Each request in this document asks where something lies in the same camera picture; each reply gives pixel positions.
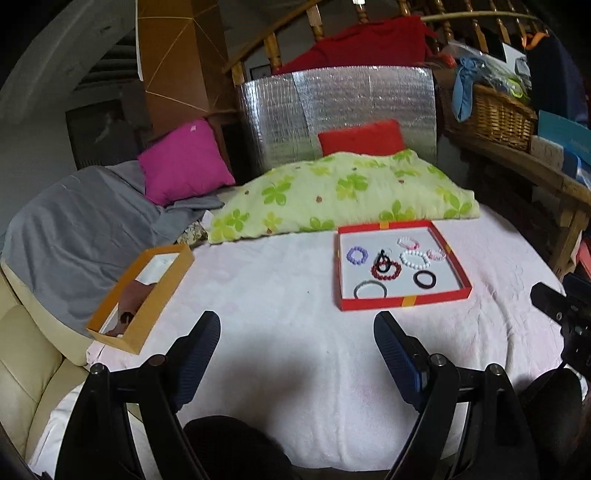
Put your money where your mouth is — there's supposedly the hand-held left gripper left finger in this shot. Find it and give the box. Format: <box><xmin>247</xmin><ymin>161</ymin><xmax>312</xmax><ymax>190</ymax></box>
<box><xmin>54</xmin><ymin>311</ymin><xmax>221</xmax><ymax>480</ymax></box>

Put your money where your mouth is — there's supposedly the green floral pillow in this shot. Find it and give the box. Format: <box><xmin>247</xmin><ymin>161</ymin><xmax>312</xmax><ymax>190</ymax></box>
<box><xmin>208</xmin><ymin>150</ymin><xmax>481</xmax><ymax>244</ymax></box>

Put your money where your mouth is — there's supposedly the floral patterned cloth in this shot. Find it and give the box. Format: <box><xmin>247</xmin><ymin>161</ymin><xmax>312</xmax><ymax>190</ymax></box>
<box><xmin>178</xmin><ymin>219</ymin><xmax>209</xmax><ymax>245</ymax></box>

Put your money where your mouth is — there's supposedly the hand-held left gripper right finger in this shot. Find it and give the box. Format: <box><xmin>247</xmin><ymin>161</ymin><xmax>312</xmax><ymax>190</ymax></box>
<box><xmin>373</xmin><ymin>311</ymin><xmax>541</xmax><ymax>480</ymax></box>

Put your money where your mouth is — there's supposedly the silver insulation mat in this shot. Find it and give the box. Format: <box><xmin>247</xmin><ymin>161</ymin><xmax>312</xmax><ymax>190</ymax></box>
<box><xmin>237</xmin><ymin>66</ymin><xmax>438</xmax><ymax>174</ymax></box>

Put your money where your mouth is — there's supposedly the blue box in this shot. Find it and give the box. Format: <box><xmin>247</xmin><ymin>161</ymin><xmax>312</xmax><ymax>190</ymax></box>
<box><xmin>538</xmin><ymin>110</ymin><xmax>591</xmax><ymax>178</ymax></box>

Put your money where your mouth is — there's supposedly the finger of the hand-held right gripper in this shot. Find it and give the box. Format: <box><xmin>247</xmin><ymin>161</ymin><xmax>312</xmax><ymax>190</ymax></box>
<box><xmin>563</xmin><ymin>272</ymin><xmax>591</xmax><ymax>302</ymax></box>
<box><xmin>530</xmin><ymin>281</ymin><xmax>574</xmax><ymax>322</ymax></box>

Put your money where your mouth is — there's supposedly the grey bangle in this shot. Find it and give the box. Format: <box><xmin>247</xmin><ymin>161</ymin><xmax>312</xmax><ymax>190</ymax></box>
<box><xmin>353</xmin><ymin>280</ymin><xmax>387</xmax><ymax>300</ymax></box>

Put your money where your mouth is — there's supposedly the magenta cushion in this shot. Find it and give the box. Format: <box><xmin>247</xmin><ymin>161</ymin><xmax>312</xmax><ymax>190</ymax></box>
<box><xmin>137</xmin><ymin>119</ymin><xmax>236</xmax><ymax>207</ymax></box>

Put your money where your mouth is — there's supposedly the grey cloth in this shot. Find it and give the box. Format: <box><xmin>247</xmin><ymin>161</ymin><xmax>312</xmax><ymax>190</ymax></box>
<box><xmin>2</xmin><ymin>161</ymin><xmax>225</xmax><ymax>337</ymax></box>

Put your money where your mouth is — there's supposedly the red jewelry box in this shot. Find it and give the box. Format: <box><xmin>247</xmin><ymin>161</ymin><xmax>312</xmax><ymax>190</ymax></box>
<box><xmin>338</xmin><ymin>220</ymin><xmax>473</xmax><ymax>313</ymax></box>

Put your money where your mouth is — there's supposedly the red cushion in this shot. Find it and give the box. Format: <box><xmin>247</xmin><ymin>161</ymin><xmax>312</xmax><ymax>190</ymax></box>
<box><xmin>318</xmin><ymin>119</ymin><xmax>407</xmax><ymax>158</ymax></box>

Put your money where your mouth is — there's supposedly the red cloth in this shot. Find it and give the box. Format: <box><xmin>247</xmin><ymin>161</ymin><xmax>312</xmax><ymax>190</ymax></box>
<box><xmin>272</xmin><ymin>16</ymin><xmax>437</xmax><ymax>77</ymax></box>

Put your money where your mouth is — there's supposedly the red bead bracelet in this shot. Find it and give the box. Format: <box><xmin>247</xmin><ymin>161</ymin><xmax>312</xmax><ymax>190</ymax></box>
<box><xmin>370</xmin><ymin>261</ymin><xmax>402</xmax><ymax>281</ymax></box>

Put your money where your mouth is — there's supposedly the cream leather sofa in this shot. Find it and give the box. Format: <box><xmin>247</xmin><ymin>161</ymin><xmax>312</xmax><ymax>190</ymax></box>
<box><xmin>0</xmin><ymin>258</ymin><xmax>148</xmax><ymax>480</ymax></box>

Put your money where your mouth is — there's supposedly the white bead bracelet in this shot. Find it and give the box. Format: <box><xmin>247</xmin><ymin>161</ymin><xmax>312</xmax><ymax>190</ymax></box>
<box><xmin>400</xmin><ymin>249</ymin><xmax>431</xmax><ymax>271</ymax></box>

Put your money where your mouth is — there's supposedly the wicker basket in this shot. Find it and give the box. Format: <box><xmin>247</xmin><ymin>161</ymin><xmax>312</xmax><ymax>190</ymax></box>
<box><xmin>438</xmin><ymin>80</ymin><xmax>539</xmax><ymax>153</ymax></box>

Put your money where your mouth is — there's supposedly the blue cloth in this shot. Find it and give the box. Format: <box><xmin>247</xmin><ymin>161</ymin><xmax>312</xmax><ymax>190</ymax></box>
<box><xmin>451</xmin><ymin>55</ymin><xmax>490</xmax><ymax>123</ymax></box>

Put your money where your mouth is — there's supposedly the dark blue garment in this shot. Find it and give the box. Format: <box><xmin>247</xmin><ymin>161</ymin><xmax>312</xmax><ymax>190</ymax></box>
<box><xmin>526</xmin><ymin>34</ymin><xmax>589</xmax><ymax>121</ymax></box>

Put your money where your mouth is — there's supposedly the person's dark clothing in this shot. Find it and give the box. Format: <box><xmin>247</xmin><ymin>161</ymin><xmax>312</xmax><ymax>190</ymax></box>
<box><xmin>184</xmin><ymin>414</ymin><xmax>296</xmax><ymax>480</ymax></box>

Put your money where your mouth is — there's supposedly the orange box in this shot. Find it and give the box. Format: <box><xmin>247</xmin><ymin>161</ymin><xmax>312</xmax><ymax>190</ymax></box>
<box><xmin>86</xmin><ymin>243</ymin><xmax>195</xmax><ymax>355</ymax></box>

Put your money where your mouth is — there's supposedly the wooden railing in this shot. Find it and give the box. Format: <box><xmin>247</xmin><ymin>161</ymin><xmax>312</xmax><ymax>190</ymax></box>
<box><xmin>224</xmin><ymin>0</ymin><xmax>550</xmax><ymax>86</ymax></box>

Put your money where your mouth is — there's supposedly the wooden bench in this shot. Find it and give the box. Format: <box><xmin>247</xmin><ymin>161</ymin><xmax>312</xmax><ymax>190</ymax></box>
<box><xmin>443</xmin><ymin>129</ymin><xmax>591</xmax><ymax>282</ymax></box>

